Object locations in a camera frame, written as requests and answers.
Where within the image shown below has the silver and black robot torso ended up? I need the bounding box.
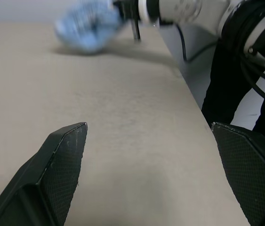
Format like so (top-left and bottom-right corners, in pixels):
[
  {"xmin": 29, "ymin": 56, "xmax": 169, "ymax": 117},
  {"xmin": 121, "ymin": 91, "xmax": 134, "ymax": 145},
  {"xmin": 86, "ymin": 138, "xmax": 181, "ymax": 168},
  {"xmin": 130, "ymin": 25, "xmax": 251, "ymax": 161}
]
[{"xmin": 201, "ymin": 40, "xmax": 265, "ymax": 153}]

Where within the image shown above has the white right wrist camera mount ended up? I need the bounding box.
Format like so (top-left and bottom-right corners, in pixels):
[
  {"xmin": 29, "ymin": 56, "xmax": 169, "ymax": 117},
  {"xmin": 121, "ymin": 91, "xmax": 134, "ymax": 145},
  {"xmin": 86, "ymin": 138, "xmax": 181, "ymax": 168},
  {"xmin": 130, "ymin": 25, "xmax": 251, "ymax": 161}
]
[{"xmin": 137, "ymin": 0, "xmax": 151, "ymax": 22}]

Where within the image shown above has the light blue microfiber cloth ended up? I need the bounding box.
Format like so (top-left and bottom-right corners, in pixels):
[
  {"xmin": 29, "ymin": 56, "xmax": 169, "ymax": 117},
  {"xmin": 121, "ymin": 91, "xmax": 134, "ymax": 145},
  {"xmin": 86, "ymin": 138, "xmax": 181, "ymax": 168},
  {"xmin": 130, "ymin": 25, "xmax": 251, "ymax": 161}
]
[{"xmin": 53, "ymin": 0, "xmax": 121, "ymax": 55}]

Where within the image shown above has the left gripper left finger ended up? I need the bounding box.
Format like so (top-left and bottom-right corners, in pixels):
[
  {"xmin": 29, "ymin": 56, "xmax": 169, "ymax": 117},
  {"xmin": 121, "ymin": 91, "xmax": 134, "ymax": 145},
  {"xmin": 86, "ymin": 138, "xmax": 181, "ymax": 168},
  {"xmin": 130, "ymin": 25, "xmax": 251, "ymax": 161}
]
[{"xmin": 0, "ymin": 121, "xmax": 88, "ymax": 226}]

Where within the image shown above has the black cable bundle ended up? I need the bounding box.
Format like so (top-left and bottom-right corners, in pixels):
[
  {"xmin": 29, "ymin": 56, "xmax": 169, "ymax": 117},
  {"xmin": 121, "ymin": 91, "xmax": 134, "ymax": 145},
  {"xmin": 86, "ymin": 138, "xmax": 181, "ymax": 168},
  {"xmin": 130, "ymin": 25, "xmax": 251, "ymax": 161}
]
[{"xmin": 239, "ymin": 53, "xmax": 265, "ymax": 108}]

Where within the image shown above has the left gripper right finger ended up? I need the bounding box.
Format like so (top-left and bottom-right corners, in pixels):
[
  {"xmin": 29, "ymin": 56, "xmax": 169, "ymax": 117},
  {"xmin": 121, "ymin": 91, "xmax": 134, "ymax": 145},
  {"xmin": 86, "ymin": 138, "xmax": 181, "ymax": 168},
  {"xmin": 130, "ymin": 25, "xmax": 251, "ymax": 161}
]
[{"xmin": 211, "ymin": 121, "xmax": 265, "ymax": 226}]

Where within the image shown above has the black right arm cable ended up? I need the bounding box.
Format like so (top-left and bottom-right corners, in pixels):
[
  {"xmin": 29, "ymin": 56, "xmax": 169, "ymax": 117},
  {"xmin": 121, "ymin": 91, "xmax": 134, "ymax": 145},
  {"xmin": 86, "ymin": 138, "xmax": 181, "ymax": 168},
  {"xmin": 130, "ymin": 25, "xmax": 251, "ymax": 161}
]
[{"xmin": 131, "ymin": 17, "xmax": 217, "ymax": 62}]

